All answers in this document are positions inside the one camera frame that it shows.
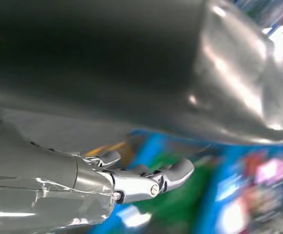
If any blue metal shelf rack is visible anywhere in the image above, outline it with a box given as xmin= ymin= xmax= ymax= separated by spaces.
xmin=92 ymin=129 xmax=283 ymax=234

